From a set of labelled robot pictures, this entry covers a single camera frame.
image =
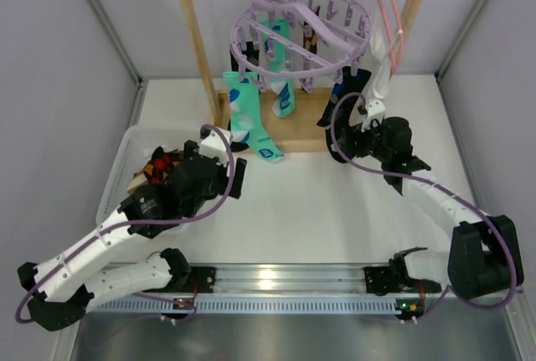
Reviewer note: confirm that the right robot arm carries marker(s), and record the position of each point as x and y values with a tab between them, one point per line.
484	255

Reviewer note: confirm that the grey slotted cable duct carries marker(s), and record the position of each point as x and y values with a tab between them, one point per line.
268	305

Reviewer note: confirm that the black blue grey sock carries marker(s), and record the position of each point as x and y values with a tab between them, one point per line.
349	85

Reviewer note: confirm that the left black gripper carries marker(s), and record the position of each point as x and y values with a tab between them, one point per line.
168	164

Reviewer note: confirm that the brown socks in basket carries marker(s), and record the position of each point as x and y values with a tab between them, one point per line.
138	180

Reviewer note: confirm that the green sock rear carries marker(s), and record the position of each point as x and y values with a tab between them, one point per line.
284	89

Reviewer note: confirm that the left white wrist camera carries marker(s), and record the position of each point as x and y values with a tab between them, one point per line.
216	147

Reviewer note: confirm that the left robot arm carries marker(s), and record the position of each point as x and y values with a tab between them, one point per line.
62	290

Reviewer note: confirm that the white plastic basket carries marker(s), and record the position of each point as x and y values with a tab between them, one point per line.
136	149

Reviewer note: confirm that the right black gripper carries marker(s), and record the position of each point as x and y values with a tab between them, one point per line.
349	143

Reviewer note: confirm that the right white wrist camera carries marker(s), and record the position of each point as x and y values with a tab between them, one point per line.
373	116

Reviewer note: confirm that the green sock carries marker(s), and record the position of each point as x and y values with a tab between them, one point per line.
284	89
245	116

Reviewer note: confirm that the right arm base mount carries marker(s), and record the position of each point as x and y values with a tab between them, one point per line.
381	280

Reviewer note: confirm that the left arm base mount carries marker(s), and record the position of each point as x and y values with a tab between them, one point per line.
201	279

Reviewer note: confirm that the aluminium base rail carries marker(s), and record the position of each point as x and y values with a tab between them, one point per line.
290	278

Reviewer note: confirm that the purple round clip hanger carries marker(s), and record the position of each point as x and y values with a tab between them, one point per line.
344	29

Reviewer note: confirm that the white cloth on hanger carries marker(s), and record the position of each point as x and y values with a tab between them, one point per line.
381	63

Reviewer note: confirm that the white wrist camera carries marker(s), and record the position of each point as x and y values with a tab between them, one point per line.
373	116
216	147

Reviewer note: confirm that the argyle red orange sock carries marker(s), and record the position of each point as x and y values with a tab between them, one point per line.
161	165

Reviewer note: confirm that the green sock front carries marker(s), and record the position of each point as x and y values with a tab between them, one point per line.
245	116

